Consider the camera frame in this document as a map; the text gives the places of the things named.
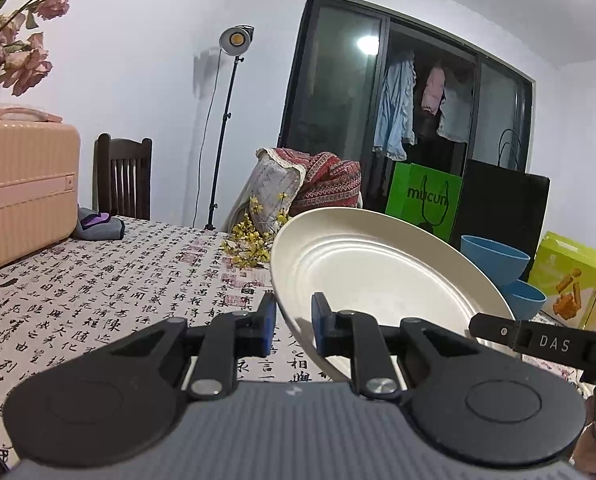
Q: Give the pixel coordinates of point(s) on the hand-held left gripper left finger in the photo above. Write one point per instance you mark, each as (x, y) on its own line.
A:
(268, 325)

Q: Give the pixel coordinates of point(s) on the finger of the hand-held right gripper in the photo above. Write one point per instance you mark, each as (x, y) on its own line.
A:
(498, 331)

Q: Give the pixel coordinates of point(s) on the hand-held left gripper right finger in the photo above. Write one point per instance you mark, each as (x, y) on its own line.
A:
(320, 325)

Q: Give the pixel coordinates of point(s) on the blue bowl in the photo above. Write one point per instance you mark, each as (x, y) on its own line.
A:
(525, 305)
(498, 265)

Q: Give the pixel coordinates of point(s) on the cream plate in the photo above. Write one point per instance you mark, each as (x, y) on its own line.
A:
(378, 260)

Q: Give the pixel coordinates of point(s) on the yellow flower branch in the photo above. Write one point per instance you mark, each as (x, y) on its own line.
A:
(250, 250)

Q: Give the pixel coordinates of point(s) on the yellow green snack box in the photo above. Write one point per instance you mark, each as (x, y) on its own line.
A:
(558, 265)

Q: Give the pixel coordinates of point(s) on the black paper bag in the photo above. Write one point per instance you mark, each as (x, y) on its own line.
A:
(503, 210)

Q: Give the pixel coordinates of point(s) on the green paper bag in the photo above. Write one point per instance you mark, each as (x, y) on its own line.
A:
(403, 220)

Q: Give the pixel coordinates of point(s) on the red patterned quilted blanket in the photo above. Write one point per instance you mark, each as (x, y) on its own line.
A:
(328, 180)

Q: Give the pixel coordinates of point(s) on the calligraphy print tablecloth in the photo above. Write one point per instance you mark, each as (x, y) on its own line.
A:
(103, 285)

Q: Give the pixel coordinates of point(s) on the grey purple cloth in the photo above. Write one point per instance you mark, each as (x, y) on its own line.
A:
(103, 232)

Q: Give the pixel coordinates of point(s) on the dark wooden chair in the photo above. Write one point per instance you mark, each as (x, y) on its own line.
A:
(109, 175)

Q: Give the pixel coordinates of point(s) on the hanging white garment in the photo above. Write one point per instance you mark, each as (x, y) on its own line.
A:
(455, 115)

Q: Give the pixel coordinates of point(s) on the hanging blue shirt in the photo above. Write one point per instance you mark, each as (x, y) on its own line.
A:
(393, 110)

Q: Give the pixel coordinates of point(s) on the dark sliding glass door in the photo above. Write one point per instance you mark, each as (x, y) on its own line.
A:
(328, 85)

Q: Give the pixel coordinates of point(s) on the hanging pink garment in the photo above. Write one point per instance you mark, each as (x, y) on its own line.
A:
(433, 92)

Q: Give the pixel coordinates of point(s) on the pink ribbed suitcase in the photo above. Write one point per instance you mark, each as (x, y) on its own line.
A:
(28, 210)

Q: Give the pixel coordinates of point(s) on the studio light on tripod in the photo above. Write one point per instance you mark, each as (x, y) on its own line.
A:
(235, 39)

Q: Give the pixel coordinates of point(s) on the dried pink roses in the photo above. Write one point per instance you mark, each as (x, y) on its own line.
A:
(28, 65)

